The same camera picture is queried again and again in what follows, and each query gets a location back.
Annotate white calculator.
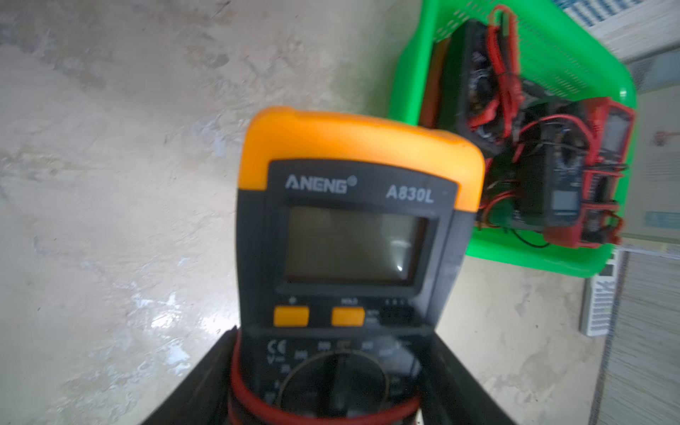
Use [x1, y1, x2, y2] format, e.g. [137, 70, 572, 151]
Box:
[580, 250, 622, 338]

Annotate black multimeter with leads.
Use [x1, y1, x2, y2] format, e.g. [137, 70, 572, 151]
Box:
[442, 5, 523, 155]

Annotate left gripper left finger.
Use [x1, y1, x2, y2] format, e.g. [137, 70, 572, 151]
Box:
[142, 327, 237, 425]

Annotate green plastic basket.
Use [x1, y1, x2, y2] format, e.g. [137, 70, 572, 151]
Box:
[387, 0, 638, 278]

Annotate large red multimeter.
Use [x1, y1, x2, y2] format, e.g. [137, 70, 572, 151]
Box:
[419, 38, 451, 129]

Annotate yellow multimeter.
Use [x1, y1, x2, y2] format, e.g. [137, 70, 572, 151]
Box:
[229, 107, 485, 424]

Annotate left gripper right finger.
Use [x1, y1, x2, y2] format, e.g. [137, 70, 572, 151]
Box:
[419, 334, 515, 425]

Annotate small black multimeter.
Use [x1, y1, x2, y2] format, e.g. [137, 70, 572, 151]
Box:
[513, 113, 593, 228]

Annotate small red multimeter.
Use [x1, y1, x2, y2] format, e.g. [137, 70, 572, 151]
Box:
[544, 97, 636, 249]

